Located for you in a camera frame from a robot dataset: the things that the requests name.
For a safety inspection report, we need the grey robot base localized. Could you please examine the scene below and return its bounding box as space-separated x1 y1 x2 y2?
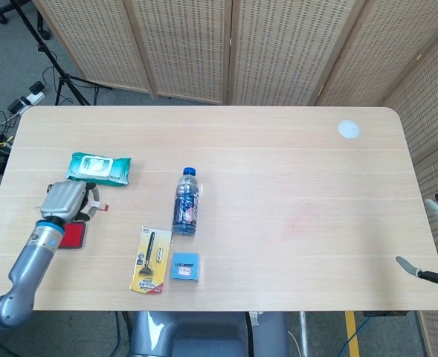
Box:
129 310 290 357

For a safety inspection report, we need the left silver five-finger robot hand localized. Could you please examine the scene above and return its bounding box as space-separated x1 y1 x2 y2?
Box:
39 181 103 224

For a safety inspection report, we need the wooden folding screen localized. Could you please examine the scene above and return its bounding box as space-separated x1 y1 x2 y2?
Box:
32 0 438 107
381 36 438 357

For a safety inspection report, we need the blue cable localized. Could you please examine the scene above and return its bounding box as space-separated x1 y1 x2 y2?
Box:
337 315 376 357

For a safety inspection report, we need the white round grommet cap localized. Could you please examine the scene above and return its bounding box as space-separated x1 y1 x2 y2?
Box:
338 120 361 141

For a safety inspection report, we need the white power strip with adapters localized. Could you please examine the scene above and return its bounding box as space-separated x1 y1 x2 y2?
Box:
8 81 47 115

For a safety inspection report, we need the blue cardboard box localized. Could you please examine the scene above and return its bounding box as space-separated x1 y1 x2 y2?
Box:
170 251 201 280

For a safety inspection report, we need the black tripod stand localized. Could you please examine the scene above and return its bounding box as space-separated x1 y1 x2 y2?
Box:
10 0 112 107

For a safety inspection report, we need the green wet wipes pack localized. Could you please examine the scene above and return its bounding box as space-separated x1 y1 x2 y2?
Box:
65 151 132 187

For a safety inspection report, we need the red box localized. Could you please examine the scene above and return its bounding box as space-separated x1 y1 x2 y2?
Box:
57 222 88 250

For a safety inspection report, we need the black office chair base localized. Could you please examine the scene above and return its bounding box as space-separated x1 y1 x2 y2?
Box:
0 0 52 40

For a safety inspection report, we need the blue drink bottle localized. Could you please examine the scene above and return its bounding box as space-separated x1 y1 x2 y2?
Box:
171 167 204 237

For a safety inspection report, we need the yellow packaged razor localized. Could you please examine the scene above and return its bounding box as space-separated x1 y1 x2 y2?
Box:
129 225 173 295

